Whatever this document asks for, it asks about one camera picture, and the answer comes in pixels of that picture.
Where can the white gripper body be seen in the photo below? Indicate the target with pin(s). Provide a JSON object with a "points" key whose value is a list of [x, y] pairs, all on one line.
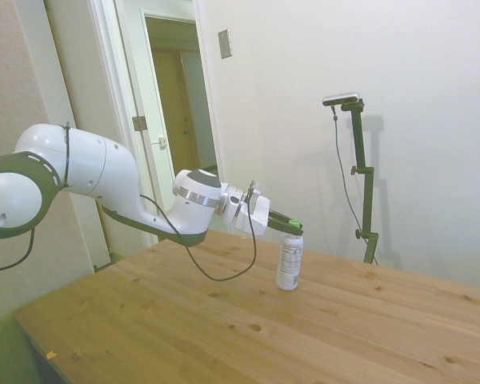
{"points": [[256, 218]]}

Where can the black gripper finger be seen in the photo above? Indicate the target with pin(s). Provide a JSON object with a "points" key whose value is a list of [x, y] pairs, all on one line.
{"points": [[288, 228], [284, 216]]}

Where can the white green-capped water bottle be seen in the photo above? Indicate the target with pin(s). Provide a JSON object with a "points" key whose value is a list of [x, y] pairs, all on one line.
{"points": [[289, 260]]}

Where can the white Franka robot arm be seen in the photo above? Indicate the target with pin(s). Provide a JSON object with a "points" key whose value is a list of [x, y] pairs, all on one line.
{"points": [[104, 172]]}

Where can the metal door strike plate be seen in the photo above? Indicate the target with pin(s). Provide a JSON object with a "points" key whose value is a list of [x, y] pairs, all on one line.
{"points": [[162, 142]]}

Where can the metal door hinge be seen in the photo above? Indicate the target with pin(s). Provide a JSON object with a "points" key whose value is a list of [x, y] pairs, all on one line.
{"points": [[139, 122]]}

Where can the white open door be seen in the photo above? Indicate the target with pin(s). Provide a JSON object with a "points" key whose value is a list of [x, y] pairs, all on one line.
{"points": [[104, 80]]}

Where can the orange paper scrap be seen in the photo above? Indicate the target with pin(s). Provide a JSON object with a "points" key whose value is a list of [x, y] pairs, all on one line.
{"points": [[52, 354]]}

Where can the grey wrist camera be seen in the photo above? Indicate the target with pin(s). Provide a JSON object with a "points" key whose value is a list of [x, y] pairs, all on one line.
{"points": [[255, 190]]}

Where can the black camera stand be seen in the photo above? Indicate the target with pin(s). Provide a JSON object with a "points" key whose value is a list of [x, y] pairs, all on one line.
{"points": [[362, 160]]}

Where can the grey exterior camera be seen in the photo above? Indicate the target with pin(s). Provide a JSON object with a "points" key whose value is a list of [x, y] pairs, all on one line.
{"points": [[341, 98]]}

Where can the grey wall plate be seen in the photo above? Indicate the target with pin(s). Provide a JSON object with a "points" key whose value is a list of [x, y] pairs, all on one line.
{"points": [[225, 44]]}

